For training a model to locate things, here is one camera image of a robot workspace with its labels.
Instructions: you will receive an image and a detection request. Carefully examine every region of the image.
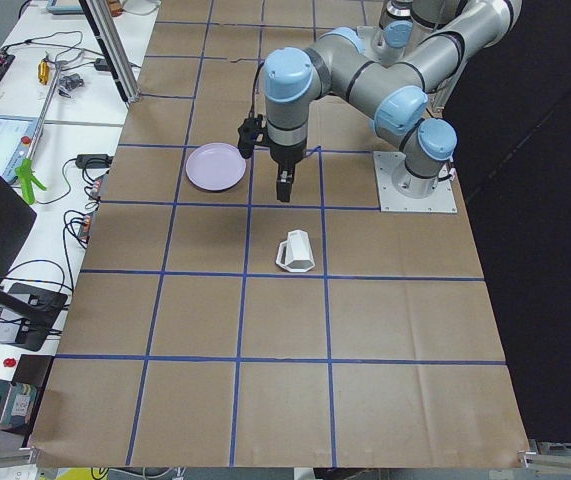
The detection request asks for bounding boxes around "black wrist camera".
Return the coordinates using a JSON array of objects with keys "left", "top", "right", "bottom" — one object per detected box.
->
[{"left": 237, "top": 114, "right": 267, "bottom": 159}]

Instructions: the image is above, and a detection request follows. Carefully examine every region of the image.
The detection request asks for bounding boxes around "teach pendant tablet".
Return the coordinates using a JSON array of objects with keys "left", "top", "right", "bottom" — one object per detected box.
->
[{"left": 0, "top": 115, "right": 37, "bottom": 184}]

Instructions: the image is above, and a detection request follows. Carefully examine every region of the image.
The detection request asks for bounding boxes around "lavender round plate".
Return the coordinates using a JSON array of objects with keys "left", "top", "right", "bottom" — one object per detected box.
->
[{"left": 186, "top": 142, "right": 246, "bottom": 191}]

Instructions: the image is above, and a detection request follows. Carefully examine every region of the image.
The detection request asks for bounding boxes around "aluminium frame post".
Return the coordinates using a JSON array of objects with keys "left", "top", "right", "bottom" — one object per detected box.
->
[{"left": 79, "top": 0, "right": 140, "bottom": 104}]

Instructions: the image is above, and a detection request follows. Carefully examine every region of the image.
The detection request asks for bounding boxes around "yellow tool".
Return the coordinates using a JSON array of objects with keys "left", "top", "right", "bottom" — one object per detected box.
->
[{"left": 37, "top": 59, "right": 50, "bottom": 85}]

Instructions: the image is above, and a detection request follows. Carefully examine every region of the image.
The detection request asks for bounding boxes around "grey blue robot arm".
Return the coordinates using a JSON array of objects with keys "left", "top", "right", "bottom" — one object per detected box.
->
[{"left": 260, "top": 1, "right": 522, "bottom": 202}]

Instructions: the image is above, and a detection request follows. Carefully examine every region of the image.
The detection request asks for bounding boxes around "green plastic grabber tool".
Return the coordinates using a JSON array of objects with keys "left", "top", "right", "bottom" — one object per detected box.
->
[{"left": 15, "top": 158, "right": 47, "bottom": 205}]

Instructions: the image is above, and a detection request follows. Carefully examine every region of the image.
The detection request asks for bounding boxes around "black power adapter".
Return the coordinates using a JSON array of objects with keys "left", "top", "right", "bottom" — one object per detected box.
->
[{"left": 75, "top": 154, "right": 113, "bottom": 169}]

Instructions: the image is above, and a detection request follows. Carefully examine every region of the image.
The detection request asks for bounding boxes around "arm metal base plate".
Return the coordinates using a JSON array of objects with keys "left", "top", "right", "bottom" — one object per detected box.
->
[{"left": 372, "top": 151, "right": 458, "bottom": 214}]

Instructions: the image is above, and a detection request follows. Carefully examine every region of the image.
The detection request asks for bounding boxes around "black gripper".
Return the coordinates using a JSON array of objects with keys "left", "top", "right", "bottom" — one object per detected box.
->
[{"left": 269, "top": 141, "right": 307, "bottom": 203}]

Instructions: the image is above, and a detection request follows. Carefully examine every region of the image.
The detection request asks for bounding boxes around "white angular cup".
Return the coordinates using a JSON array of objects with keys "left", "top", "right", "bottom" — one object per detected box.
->
[{"left": 275, "top": 229, "right": 316, "bottom": 273}]

